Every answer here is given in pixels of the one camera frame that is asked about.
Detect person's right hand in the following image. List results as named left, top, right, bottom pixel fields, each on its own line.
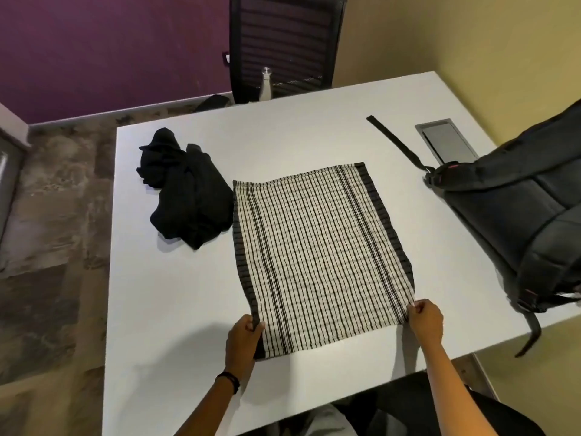
left=405, top=299, right=444, bottom=346

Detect person's left hand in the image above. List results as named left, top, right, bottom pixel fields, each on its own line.
left=225, top=314, right=266, bottom=382

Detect black and white checked cloth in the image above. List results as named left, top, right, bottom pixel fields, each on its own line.
left=232, top=162, right=416, bottom=360

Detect person's left forearm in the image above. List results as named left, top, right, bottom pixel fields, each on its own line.
left=174, top=371, right=249, bottom=436

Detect person's right forearm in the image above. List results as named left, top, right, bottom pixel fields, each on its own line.
left=414, top=337, right=485, bottom=436

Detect black wristband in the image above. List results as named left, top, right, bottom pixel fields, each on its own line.
left=215, top=371, right=241, bottom=395

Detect white table leg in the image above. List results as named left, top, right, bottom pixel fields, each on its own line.
left=458, top=353, right=500, bottom=401

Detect person's dark trousers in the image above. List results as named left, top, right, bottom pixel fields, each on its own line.
left=236, top=371, right=547, bottom=436

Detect black backpack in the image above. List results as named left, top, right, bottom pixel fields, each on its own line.
left=424, top=99, right=581, bottom=358

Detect crumpled black garment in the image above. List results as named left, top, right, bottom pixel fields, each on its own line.
left=136, top=127, right=235, bottom=250

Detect white metal water bottle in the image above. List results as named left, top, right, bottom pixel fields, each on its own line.
left=258, top=66, right=273, bottom=103

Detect black mesh office chair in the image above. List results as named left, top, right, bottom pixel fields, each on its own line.
left=228, top=0, right=349, bottom=104

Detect grey cabinet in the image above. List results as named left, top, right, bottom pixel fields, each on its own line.
left=0, top=102, right=31, bottom=250

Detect black backpack strap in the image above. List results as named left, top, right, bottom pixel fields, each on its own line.
left=366, top=115, right=435, bottom=173

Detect grey table cable hatch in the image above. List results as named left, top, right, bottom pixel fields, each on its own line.
left=415, top=119, right=480, bottom=167

